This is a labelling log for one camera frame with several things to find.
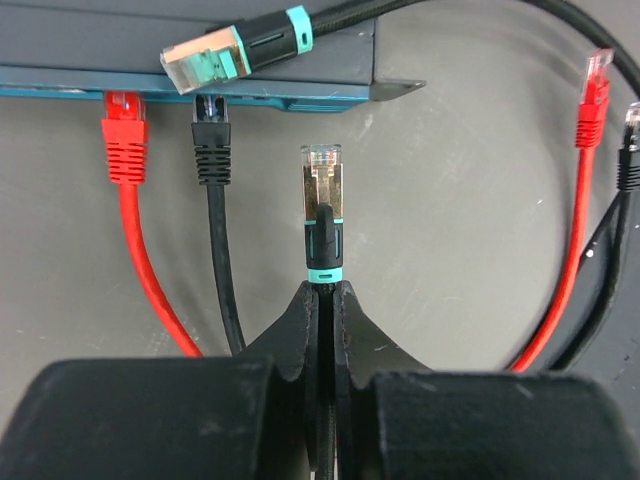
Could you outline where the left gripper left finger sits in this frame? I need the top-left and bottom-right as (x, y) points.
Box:
(1, 283), (318, 479)

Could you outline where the red cable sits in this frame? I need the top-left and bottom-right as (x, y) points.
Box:
(99, 47), (615, 374)

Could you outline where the black ethernet patch cable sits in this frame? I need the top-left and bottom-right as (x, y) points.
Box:
(191, 94), (640, 371)

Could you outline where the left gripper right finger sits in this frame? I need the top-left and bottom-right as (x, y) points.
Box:
(334, 282), (639, 479)

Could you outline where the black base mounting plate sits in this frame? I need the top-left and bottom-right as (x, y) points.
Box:
(529, 189), (640, 386)

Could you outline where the dark blue network switch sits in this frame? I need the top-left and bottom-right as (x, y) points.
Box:
(1, 6), (426, 113)

